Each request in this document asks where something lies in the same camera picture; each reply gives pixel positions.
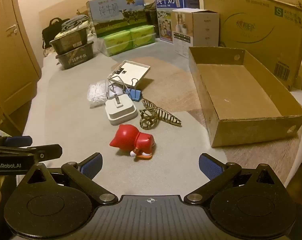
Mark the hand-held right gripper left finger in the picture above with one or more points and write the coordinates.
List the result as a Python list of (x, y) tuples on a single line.
[(92, 167)]

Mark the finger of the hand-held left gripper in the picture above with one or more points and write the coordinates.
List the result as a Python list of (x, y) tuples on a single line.
[(18, 141), (51, 151)]

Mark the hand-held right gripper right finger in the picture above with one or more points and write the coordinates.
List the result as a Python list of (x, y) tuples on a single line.
[(211, 167)]

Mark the red toy figurine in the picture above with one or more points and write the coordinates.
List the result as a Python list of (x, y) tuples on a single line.
[(126, 137)]

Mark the white square night light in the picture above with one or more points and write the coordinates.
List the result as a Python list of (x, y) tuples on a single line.
[(121, 112)]

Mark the striped hair claw clip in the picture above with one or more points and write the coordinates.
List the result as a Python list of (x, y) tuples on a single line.
[(171, 120)]

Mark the white cloth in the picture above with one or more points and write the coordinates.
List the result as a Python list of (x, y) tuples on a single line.
[(96, 95)]

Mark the shallow cardboard box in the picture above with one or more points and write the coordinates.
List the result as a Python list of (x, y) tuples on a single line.
[(241, 90)]

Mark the blue binder clip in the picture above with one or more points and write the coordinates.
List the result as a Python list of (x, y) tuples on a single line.
[(134, 95)]

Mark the white square tray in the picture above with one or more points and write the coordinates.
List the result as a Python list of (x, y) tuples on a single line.
[(133, 73)]

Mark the black food box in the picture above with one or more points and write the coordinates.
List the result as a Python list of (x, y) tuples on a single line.
[(68, 41), (76, 57)]

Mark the black laptop bag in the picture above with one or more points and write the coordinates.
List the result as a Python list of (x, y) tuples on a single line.
[(51, 30)]

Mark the green tissue pack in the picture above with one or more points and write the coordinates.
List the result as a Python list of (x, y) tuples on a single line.
[(142, 31), (143, 41), (118, 48), (116, 37)]

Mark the white product box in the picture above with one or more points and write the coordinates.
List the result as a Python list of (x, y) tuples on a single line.
[(206, 30)]

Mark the large cardboard box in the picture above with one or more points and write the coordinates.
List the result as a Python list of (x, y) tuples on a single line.
[(253, 25)]

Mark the milk box with cow picture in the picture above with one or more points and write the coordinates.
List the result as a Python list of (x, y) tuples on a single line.
[(111, 15)]

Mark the dark box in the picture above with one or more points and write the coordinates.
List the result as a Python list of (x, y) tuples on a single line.
[(150, 15)]

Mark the blue milk carton box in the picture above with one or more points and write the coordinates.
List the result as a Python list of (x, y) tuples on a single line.
[(166, 2)]

